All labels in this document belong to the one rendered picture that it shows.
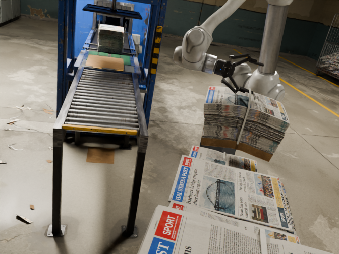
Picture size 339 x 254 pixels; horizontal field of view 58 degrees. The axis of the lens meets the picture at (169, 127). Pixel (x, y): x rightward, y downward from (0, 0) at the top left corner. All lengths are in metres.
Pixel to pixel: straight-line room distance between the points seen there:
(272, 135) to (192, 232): 1.05
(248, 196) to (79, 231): 1.52
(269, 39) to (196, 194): 1.04
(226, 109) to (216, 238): 0.99
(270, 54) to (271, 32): 0.12
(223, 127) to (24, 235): 1.51
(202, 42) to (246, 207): 0.70
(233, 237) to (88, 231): 1.87
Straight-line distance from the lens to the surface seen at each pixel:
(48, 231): 2.35
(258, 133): 1.50
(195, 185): 1.02
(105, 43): 3.79
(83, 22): 5.38
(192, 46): 1.33
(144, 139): 1.87
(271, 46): 1.77
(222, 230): 0.54
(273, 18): 1.73
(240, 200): 1.02
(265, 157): 1.56
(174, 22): 10.68
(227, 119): 1.47
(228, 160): 1.73
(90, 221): 2.40
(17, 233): 2.37
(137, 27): 5.37
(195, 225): 0.53
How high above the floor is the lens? 1.64
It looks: 24 degrees down
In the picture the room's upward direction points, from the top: 11 degrees clockwise
